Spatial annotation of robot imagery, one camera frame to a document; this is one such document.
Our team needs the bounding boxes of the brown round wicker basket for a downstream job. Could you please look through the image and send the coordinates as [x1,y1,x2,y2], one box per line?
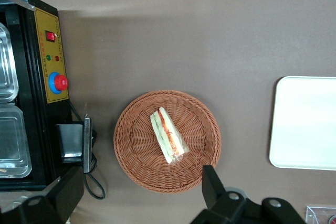
[113,90,222,194]

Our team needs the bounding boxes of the clear acrylic bottle rack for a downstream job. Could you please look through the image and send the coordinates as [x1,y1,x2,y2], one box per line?
[306,205,336,224]

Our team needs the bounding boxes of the black machine power cable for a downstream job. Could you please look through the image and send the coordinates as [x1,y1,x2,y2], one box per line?
[69,100,106,200]

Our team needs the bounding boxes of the beige plastic tray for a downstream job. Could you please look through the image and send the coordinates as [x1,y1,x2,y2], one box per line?
[269,76,336,171]

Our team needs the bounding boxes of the triangle sandwich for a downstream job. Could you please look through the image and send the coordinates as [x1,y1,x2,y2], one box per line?
[150,106,190,166]

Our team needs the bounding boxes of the steel food container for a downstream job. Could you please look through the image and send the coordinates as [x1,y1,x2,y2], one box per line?
[0,103,33,179]
[0,22,19,104]

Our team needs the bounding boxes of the black machine with yellow panel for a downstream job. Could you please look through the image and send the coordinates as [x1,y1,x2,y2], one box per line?
[0,0,94,192]

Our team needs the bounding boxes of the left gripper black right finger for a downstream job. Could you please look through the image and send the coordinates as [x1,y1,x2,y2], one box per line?
[190,164,307,224]

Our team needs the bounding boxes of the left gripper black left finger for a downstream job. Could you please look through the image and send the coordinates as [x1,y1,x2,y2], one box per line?
[0,165,85,224]

